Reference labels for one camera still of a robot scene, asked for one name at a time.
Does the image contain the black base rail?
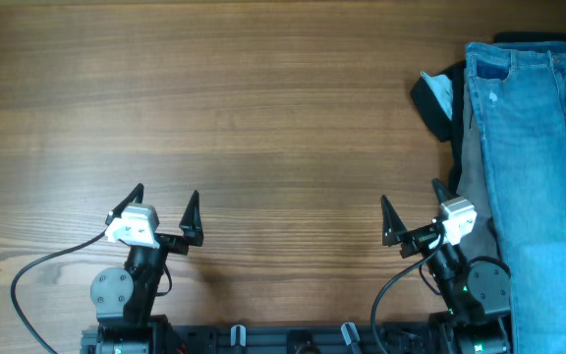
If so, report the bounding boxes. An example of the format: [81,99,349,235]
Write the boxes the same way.
[80,323,512,354]

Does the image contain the grey shorts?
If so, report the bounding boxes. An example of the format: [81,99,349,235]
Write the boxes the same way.
[457,72,500,260]

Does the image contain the light blue shirt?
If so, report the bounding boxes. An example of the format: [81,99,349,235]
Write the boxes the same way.
[421,71,454,120]

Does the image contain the light blue jeans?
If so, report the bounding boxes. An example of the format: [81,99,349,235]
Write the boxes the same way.
[466,42,566,353]

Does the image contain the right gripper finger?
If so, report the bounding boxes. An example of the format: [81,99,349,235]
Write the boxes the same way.
[431,178,459,204]
[380,195,408,246]

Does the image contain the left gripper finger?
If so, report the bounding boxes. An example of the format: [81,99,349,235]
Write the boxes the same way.
[179,190,203,247]
[105,183,144,225]

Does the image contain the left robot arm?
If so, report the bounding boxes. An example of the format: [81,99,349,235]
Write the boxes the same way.
[80,184,203,354]

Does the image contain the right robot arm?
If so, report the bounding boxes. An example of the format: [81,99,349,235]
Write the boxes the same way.
[370,179,513,354]

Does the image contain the black garment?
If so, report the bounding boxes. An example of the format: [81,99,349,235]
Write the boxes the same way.
[410,31,566,194]

